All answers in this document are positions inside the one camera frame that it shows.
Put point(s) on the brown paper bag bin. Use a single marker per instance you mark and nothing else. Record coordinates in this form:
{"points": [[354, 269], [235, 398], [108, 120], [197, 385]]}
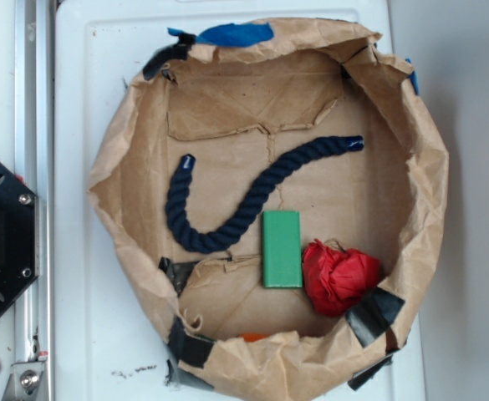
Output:
{"points": [[236, 110]]}

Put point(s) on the green rectangular block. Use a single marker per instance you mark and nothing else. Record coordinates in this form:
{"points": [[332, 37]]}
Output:
{"points": [[281, 250]]}

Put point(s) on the red crumpled cloth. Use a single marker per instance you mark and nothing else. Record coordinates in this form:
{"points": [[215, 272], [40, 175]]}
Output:
{"points": [[335, 280]]}

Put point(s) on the orange object under rim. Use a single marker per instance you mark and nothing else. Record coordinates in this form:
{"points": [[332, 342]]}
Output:
{"points": [[250, 337]]}

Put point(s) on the white plastic board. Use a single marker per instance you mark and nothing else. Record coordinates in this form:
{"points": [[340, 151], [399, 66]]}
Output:
{"points": [[104, 347]]}

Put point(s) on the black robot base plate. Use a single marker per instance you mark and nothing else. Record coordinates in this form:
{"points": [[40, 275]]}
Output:
{"points": [[18, 223]]}

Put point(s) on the aluminium frame rail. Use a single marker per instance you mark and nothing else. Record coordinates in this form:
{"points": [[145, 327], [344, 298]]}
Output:
{"points": [[32, 373]]}

